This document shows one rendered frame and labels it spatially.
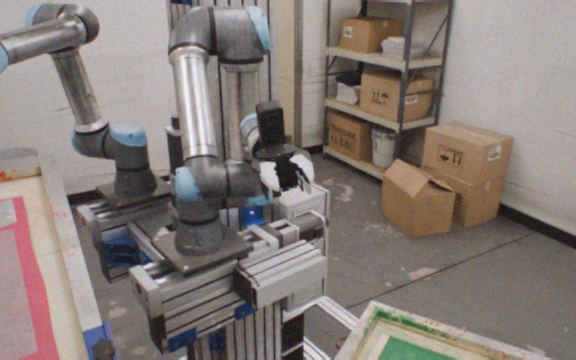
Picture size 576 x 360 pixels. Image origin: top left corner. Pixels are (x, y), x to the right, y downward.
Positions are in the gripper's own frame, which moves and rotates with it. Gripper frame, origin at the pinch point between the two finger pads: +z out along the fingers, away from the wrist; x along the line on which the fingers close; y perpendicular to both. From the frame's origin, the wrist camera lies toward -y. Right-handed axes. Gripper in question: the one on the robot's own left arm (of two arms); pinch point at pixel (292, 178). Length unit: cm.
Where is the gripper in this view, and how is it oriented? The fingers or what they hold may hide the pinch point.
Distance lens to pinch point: 75.2
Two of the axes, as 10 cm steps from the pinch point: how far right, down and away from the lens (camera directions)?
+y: 1.3, 9.0, 4.2
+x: -9.6, 2.2, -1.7
